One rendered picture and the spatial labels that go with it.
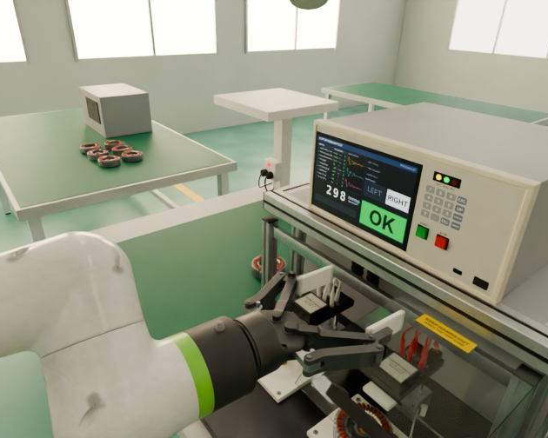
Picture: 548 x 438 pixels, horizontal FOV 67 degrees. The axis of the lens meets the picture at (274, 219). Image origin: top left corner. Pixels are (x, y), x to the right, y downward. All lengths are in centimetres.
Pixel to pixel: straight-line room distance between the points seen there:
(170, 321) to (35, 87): 418
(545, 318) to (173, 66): 520
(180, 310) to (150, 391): 82
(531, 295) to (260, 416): 56
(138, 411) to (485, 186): 54
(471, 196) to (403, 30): 785
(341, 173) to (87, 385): 61
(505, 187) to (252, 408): 65
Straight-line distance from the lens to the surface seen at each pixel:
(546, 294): 82
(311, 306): 96
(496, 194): 68
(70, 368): 43
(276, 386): 98
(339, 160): 85
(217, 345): 46
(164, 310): 124
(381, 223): 81
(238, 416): 95
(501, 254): 71
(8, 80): 510
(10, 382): 231
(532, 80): 740
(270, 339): 49
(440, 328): 75
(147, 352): 44
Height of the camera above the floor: 152
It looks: 27 degrees down
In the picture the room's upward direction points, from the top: 2 degrees clockwise
